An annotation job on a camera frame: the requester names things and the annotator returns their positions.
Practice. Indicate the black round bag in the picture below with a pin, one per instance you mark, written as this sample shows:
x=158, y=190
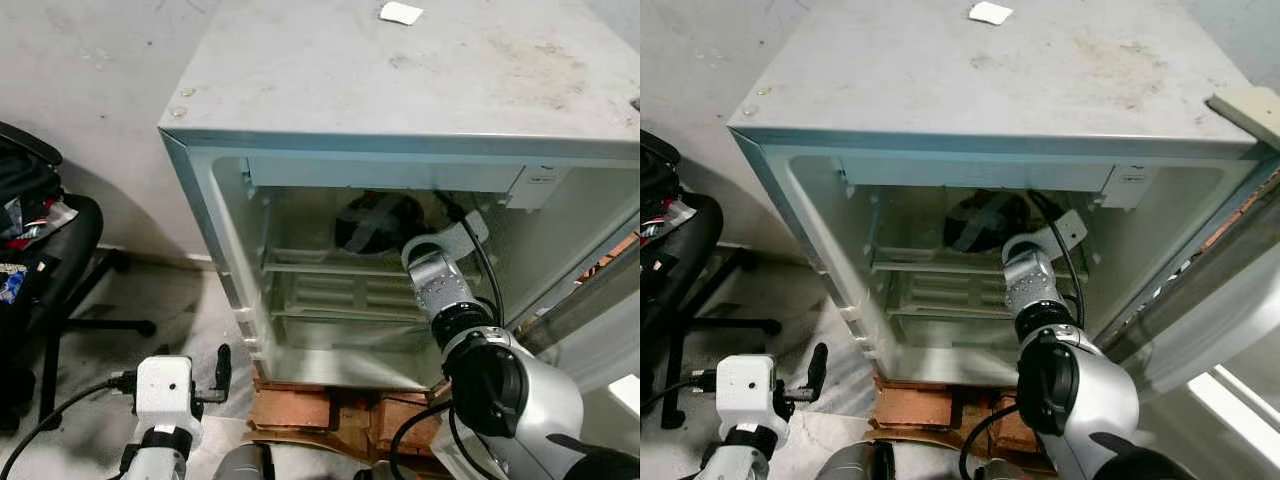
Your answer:
x=365, y=225
x=975, y=220

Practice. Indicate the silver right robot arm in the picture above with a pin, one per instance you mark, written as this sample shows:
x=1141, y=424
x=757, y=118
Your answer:
x=520, y=400
x=1090, y=400

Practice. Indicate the clear fridge shelf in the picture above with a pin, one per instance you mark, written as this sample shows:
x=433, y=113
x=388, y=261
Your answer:
x=320, y=265
x=950, y=312
x=340, y=313
x=930, y=262

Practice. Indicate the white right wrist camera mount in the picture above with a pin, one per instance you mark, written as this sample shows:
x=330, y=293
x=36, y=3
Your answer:
x=450, y=240
x=1050, y=235

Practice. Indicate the black office chair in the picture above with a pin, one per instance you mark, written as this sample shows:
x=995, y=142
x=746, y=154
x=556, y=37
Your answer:
x=75, y=250
x=690, y=250

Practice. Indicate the white thermostat box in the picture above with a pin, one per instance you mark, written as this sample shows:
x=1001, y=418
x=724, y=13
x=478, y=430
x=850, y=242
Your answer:
x=1130, y=185
x=540, y=185

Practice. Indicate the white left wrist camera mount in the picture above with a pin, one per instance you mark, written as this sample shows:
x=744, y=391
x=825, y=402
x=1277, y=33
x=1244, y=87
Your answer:
x=746, y=390
x=165, y=390

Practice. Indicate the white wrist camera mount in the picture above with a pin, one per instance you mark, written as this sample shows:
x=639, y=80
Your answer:
x=746, y=390
x=450, y=240
x=165, y=390
x=1050, y=235

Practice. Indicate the crumpled white red wrapper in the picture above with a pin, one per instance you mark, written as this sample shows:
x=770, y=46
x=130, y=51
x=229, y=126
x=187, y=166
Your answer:
x=665, y=215
x=45, y=220

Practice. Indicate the grey robot left leg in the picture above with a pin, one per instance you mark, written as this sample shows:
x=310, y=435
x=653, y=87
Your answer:
x=855, y=462
x=245, y=462

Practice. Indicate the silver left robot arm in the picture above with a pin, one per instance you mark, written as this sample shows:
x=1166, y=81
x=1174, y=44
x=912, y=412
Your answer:
x=735, y=460
x=155, y=460

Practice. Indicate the white paper scrap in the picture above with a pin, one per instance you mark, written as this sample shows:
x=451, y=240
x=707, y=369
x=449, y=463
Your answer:
x=990, y=13
x=401, y=13

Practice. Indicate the red brick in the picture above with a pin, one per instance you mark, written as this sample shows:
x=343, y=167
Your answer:
x=1005, y=430
x=910, y=405
x=290, y=410
x=400, y=415

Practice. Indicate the silver mini fridge body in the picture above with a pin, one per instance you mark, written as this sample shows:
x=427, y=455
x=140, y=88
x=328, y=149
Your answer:
x=400, y=80
x=1000, y=90

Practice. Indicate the clear freezer compartment flap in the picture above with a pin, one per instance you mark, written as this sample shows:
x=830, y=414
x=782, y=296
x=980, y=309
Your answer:
x=970, y=175
x=380, y=175

